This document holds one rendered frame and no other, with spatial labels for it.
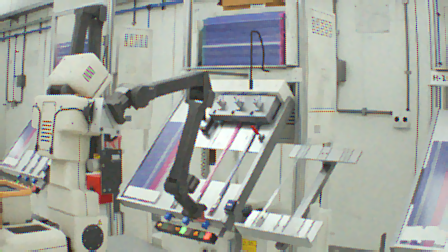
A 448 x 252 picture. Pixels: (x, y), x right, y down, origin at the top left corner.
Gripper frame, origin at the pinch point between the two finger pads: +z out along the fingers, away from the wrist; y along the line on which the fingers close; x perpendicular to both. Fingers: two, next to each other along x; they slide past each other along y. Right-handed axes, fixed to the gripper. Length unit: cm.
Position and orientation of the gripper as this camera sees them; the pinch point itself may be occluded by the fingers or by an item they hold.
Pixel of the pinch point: (203, 220)
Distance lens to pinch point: 234.6
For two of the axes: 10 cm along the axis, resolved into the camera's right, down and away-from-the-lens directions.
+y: -7.8, -0.5, 6.3
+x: -4.3, 7.7, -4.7
